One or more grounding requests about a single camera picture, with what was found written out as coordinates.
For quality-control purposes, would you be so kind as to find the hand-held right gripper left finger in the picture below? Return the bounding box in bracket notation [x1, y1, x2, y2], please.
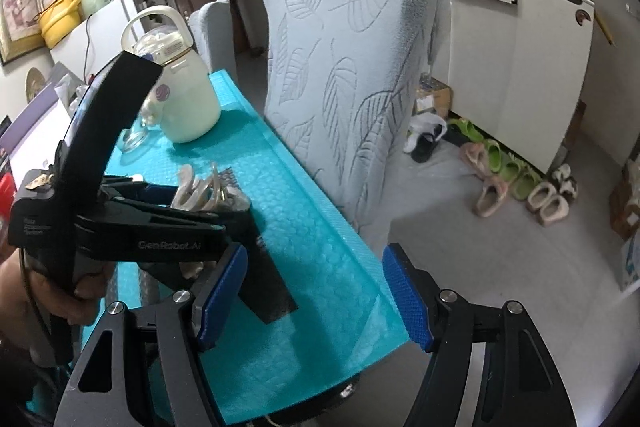
[57, 243, 251, 427]

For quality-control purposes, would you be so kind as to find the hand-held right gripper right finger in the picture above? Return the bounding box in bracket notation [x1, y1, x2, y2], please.
[382, 243, 577, 427]

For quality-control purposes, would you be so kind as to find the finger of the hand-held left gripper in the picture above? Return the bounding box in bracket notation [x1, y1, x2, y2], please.
[102, 174, 181, 210]
[136, 244, 242, 295]

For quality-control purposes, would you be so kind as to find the beige hair claw clip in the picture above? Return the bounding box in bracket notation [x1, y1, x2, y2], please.
[170, 163, 251, 281]

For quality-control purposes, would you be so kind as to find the person's left forearm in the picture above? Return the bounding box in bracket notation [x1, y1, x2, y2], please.
[0, 252, 32, 358]

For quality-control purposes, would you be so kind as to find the person's left hand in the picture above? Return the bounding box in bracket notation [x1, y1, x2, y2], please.
[26, 263, 109, 329]

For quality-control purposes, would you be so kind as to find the cartoon print glass mug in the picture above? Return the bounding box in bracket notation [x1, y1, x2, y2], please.
[117, 117, 162, 154]

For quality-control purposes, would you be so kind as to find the white cartoon water bottle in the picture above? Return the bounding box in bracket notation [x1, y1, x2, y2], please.
[120, 5, 223, 144]

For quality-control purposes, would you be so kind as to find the teal bubble mat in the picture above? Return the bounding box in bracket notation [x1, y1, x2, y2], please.
[25, 72, 424, 426]

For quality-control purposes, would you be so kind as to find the red canister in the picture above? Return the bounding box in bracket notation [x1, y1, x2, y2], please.
[0, 172, 16, 208]

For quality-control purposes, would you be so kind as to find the row of house slippers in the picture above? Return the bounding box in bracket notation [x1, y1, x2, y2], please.
[403, 113, 582, 229]

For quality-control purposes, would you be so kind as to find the woven round trivet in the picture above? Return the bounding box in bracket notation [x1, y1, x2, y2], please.
[25, 68, 52, 100]

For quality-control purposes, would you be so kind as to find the white fridge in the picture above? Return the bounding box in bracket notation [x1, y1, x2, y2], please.
[47, 0, 147, 84]

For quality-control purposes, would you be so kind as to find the yellow pot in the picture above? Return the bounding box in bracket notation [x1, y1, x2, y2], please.
[39, 0, 94, 50]

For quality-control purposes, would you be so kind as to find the large leaf pattern chair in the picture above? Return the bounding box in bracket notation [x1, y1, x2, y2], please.
[262, 0, 442, 229]

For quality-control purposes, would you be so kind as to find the framed picture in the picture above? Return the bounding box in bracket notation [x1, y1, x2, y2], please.
[0, 0, 42, 68]

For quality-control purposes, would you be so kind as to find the pile of cardboard boxes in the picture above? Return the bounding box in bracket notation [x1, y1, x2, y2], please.
[606, 162, 640, 294]

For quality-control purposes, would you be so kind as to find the white cabinet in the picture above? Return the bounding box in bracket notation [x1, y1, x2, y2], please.
[434, 0, 597, 178]

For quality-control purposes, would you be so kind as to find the black power cable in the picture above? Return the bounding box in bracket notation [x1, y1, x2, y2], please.
[85, 14, 95, 78]

